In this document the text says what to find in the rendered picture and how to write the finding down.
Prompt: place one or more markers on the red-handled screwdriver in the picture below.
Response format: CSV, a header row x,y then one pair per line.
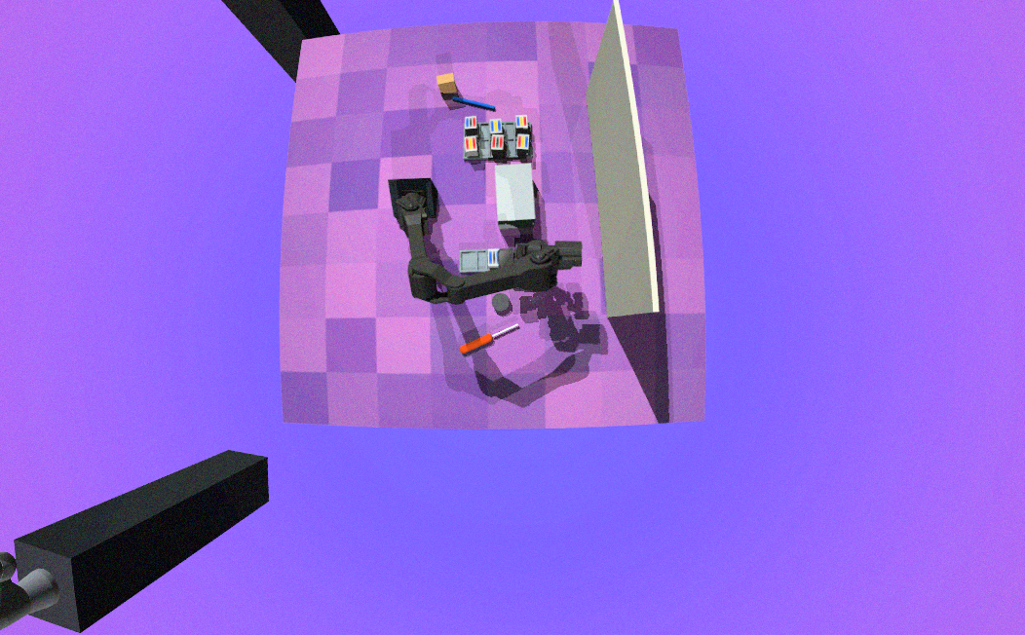
x,y
481,341

